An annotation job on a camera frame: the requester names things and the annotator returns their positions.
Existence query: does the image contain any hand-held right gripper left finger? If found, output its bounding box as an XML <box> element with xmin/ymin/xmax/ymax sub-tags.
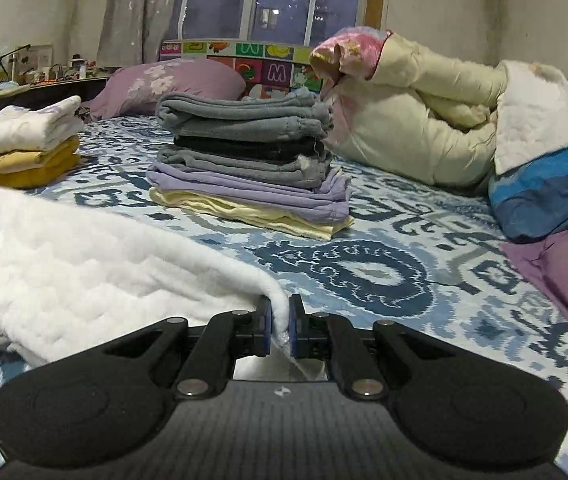
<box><xmin>98</xmin><ymin>296</ymin><xmax>271</xmax><ymax>401</ymax></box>

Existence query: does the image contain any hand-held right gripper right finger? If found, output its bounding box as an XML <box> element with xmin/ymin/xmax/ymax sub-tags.
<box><xmin>289</xmin><ymin>294</ymin><xmax>452</xmax><ymax>401</ymax></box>

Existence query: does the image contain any white fleece garment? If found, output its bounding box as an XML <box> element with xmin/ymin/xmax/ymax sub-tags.
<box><xmin>0</xmin><ymin>188</ymin><xmax>297</xmax><ymax>367</ymax></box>

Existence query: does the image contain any folded pale yellow garment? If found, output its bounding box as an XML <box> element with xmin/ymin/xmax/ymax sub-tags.
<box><xmin>149</xmin><ymin>187</ymin><xmax>355</xmax><ymax>240</ymax></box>

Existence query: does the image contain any blue patterned bed sheet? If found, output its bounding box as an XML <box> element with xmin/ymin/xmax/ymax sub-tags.
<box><xmin>0</xmin><ymin>115</ymin><xmax>568</xmax><ymax>471</ymax></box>

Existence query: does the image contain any folded purple garment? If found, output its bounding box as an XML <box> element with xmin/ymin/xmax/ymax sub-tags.
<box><xmin>146</xmin><ymin>162</ymin><xmax>351</xmax><ymax>223</ymax></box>

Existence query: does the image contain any folded grey garment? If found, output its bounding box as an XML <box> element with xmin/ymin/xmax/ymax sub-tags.
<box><xmin>156</xmin><ymin>87</ymin><xmax>334</xmax><ymax>142</ymax></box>
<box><xmin>156</xmin><ymin>145</ymin><xmax>333</xmax><ymax>188</ymax></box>

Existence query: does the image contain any folded black garment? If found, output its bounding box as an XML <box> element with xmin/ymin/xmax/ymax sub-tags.
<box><xmin>173</xmin><ymin>134</ymin><xmax>333</xmax><ymax>164</ymax></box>

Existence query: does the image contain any cream quilt with pink lining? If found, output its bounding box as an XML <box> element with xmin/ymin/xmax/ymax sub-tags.
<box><xmin>310</xmin><ymin>26</ymin><xmax>509</xmax><ymax>187</ymax></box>

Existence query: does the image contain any colourful printed headboard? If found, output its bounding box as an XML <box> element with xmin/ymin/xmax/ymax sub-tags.
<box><xmin>158</xmin><ymin>38</ymin><xmax>325</xmax><ymax>100</ymax></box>

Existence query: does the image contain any purple floral pillow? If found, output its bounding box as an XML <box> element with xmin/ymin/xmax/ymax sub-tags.
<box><xmin>88</xmin><ymin>58</ymin><xmax>247</xmax><ymax>120</ymax></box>

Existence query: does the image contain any folded mustard yellow garment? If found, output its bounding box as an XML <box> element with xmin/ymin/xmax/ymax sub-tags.
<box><xmin>0</xmin><ymin>135</ymin><xmax>82</xmax><ymax>190</ymax></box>

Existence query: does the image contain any blue blanket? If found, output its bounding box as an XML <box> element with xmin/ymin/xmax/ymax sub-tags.
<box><xmin>488</xmin><ymin>95</ymin><xmax>568</xmax><ymax>244</ymax></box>

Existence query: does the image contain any folded white floral garment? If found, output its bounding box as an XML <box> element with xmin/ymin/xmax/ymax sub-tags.
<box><xmin>0</xmin><ymin>95</ymin><xmax>86</xmax><ymax>157</ymax></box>

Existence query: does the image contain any white padded cloth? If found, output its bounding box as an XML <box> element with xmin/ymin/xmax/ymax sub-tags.
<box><xmin>494</xmin><ymin>60</ymin><xmax>568</xmax><ymax>176</ymax></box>

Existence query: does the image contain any cluttered desk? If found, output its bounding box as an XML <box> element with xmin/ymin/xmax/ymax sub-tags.
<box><xmin>0</xmin><ymin>43</ymin><xmax>111</xmax><ymax>117</ymax></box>

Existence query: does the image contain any grey patterned curtain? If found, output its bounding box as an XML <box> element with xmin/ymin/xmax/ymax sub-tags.
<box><xmin>95</xmin><ymin>0</ymin><xmax>185</xmax><ymax>67</ymax></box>

